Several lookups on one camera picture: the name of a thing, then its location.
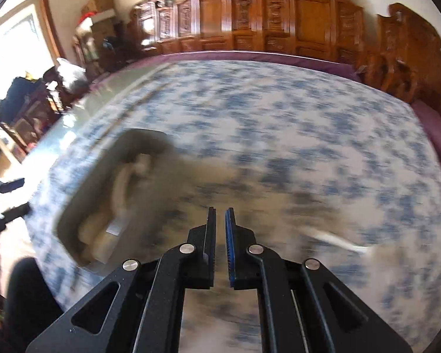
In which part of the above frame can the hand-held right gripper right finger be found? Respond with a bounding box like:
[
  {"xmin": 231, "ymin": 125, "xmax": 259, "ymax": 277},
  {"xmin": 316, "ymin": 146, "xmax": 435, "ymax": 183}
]
[{"xmin": 225, "ymin": 207, "xmax": 414, "ymax": 353}]

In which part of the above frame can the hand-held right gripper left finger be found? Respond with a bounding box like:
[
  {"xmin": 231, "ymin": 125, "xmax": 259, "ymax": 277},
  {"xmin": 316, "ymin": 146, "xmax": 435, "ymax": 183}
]
[{"xmin": 26, "ymin": 207, "xmax": 217, "ymax": 353}]

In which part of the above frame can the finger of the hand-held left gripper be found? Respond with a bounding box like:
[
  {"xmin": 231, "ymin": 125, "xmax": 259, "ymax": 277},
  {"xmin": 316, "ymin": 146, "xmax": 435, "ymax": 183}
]
[
  {"xmin": 0, "ymin": 178, "xmax": 26, "ymax": 196},
  {"xmin": 0, "ymin": 205, "xmax": 31, "ymax": 229}
]

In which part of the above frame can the grey utensil container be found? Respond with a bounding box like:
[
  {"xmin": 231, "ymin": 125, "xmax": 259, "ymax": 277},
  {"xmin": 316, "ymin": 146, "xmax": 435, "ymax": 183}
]
[{"xmin": 56, "ymin": 128, "xmax": 181, "ymax": 267}]

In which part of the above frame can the white ceramic spoon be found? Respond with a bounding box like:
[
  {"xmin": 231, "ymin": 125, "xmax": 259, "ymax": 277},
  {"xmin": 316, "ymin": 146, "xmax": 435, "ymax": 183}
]
[{"xmin": 108, "ymin": 153, "xmax": 153, "ymax": 225}]

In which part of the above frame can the white plastic fork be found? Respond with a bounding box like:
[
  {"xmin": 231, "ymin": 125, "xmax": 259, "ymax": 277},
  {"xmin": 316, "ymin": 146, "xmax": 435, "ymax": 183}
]
[{"xmin": 307, "ymin": 227, "xmax": 373, "ymax": 256}]

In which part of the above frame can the dark wooden chair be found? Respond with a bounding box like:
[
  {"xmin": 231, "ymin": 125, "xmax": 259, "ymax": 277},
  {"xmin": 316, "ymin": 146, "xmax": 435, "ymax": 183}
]
[{"xmin": 0, "ymin": 76, "xmax": 66, "ymax": 157}]

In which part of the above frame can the person's dark clothed leg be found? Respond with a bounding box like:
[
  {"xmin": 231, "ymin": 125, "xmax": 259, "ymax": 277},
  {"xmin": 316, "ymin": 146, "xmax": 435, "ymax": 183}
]
[{"xmin": 0, "ymin": 257, "xmax": 66, "ymax": 341}]

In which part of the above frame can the blue floral tablecloth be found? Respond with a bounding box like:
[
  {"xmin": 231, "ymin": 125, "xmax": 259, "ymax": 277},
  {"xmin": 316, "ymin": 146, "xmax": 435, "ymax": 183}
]
[{"xmin": 26, "ymin": 59, "xmax": 441, "ymax": 353}]

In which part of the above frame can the white plastic bag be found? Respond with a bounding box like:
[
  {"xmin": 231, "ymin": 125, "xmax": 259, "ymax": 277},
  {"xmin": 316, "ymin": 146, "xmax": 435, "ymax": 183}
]
[{"xmin": 56, "ymin": 57, "xmax": 89, "ymax": 91}]

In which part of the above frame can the long purple bench cushion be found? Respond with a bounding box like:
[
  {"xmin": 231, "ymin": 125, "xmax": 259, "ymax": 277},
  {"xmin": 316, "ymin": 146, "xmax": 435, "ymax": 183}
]
[{"xmin": 90, "ymin": 51, "xmax": 361, "ymax": 85}]

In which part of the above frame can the cardboard boxes stack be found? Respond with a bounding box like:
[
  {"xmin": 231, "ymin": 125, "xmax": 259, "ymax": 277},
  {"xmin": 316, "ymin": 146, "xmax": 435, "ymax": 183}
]
[{"xmin": 80, "ymin": 0, "xmax": 117, "ymax": 21}]

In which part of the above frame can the long carved wooden bench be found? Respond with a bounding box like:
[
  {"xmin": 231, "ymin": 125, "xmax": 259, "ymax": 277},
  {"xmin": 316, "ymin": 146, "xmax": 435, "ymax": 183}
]
[{"xmin": 128, "ymin": 0, "xmax": 365, "ymax": 64}]

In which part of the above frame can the purple seat cushion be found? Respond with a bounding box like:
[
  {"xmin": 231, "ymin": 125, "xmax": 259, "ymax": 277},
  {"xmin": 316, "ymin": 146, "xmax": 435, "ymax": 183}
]
[{"xmin": 411, "ymin": 100, "xmax": 441, "ymax": 164}]

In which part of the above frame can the carved wooden armchair bench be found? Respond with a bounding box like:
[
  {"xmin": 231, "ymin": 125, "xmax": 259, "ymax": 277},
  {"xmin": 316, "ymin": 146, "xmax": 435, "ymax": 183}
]
[{"xmin": 363, "ymin": 2, "xmax": 441, "ymax": 120}]

